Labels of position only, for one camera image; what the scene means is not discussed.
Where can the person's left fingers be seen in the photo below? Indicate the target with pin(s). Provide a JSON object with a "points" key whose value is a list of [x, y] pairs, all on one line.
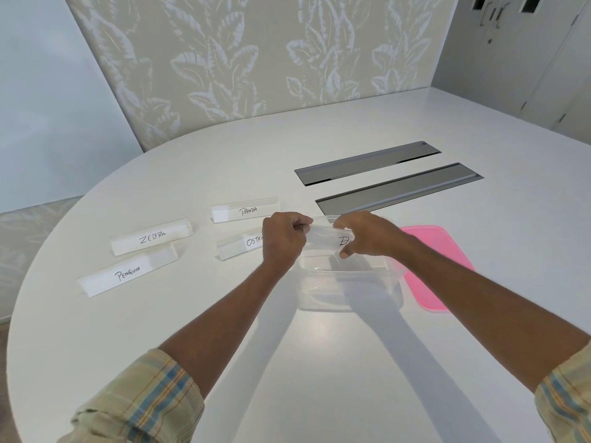
{"points": [[303, 223]]}

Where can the leaf patterned wall panel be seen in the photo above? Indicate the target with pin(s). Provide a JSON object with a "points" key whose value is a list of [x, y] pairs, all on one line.
{"points": [[258, 64]]}

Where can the person's right forearm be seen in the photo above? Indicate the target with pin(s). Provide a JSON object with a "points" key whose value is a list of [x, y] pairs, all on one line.
{"points": [[489, 313]]}

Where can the person's right hand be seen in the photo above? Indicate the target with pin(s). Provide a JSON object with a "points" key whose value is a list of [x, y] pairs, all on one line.
{"points": [[376, 237]]}

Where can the person's right plaid sleeve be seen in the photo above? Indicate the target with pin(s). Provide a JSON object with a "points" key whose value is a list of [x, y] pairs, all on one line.
{"points": [[565, 396]]}

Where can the pink plastic lid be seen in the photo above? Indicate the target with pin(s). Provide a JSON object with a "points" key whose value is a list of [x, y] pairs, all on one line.
{"points": [[438, 267]]}

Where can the person's left hand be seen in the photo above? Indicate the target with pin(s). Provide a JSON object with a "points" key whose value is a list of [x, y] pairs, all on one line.
{"points": [[280, 239]]}

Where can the grey cabinet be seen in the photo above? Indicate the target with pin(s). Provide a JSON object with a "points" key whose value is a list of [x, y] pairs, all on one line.
{"points": [[517, 55]]}

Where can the person's plaid sleeve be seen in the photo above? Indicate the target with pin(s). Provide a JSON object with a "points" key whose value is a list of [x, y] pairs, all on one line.
{"points": [[565, 396], [138, 401]]}

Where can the person's right thumb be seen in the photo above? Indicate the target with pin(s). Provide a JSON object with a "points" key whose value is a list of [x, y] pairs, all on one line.
{"points": [[347, 251]]}

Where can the person's left forearm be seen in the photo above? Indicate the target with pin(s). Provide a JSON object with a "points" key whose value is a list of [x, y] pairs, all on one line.
{"points": [[221, 320]]}

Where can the clear plastic container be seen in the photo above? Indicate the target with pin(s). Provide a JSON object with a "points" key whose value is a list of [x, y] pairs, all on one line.
{"points": [[323, 286]]}

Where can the clear acrylic name sign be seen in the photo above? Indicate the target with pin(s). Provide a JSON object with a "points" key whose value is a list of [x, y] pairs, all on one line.
{"points": [[240, 246], [150, 237], [127, 272], [328, 237], [244, 211]]}

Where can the person's left plaid sleeve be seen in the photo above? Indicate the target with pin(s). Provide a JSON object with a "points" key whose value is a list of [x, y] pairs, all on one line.
{"points": [[138, 401]]}

